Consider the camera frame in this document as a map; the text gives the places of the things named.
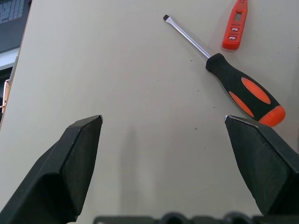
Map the dark grey laptop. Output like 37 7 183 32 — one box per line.
0 0 32 53

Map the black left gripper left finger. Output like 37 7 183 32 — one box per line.
0 114 104 224

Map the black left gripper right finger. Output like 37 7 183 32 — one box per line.
224 114 299 217

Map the orange digital voltage tester pen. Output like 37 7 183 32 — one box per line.
221 0 249 50

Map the black orange screwdriver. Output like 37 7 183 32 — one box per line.
163 14 286 128

